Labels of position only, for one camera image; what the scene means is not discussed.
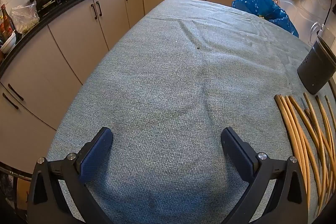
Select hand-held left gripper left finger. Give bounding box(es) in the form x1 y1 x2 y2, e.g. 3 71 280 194
28 127 113 224

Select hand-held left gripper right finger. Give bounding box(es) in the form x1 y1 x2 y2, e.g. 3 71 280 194
220 127 308 224

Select pile of wooden chopsticks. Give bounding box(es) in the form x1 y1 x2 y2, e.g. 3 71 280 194
274 92 336 216

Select black utensil holder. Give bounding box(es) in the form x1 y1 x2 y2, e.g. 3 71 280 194
297 35 336 95

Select grey-blue table cloth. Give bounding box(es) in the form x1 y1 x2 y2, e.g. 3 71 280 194
42 0 336 224

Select beige lower kitchen cabinets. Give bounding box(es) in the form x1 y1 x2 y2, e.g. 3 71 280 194
0 0 250 174

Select white bowl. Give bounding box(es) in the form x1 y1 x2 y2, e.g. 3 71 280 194
0 30 17 54

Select clear glass jug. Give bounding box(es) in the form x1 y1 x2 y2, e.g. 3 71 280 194
308 21 326 46

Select blue plastic bag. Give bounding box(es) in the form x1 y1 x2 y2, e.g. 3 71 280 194
232 0 299 38

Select clear bag of vegetables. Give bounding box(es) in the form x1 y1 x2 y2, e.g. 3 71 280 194
10 2 40 34

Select dark sauce bottle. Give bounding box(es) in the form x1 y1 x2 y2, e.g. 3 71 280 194
0 4 16 41

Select black power cable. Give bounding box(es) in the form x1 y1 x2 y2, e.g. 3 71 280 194
324 0 335 28

